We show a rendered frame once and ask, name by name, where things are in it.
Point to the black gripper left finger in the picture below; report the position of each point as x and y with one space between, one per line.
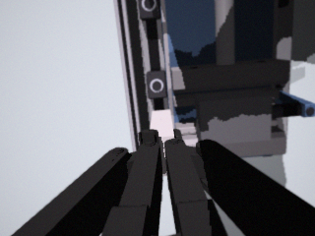
119 195

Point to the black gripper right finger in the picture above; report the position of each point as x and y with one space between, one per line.
255 203

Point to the grey block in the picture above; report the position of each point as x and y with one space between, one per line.
234 117

